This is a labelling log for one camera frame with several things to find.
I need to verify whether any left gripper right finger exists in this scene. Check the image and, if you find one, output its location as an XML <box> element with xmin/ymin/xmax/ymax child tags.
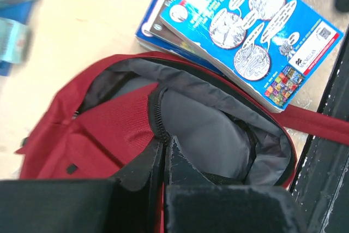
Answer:
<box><xmin>164</xmin><ymin>136</ymin><xmax>306</xmax><ymax>232</ymax></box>

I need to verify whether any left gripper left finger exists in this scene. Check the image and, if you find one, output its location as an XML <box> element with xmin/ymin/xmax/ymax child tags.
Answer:
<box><xmin>1</xmin><ymin>139</ymin><xmax>164</xmax><ymax>232</ymax></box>

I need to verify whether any purple storey treehouse book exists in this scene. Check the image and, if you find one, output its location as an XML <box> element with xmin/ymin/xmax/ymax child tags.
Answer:
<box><xmin>160</xmin><ymin>0</ymin><xmax>343</xmax><ymax>112</ymax></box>

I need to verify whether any red student backpack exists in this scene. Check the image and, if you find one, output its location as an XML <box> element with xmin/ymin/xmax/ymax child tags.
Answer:
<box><xmin>19</xmin><ymin>52</ymin><xmax>348</xmax><ymax>232</ymax></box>

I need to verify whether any blue book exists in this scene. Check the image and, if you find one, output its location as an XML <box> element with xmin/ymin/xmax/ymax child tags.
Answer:
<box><xmin>135</xmin><ymin>0</ymin><xmax>224</xmax><ymax>74</ymax></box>

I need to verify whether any teal tissue box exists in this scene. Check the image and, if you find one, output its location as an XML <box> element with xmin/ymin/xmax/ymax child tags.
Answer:
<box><xmin>1</xmin><ymin>17</ymin><xmax>31</xmax><ymax>64</ymax></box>

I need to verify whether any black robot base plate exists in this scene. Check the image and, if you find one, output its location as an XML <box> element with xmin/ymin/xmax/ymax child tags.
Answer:
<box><xmin>290</xmin><ymin>34</ymin><xmax>348</xmax><ymax>232</ymax></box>

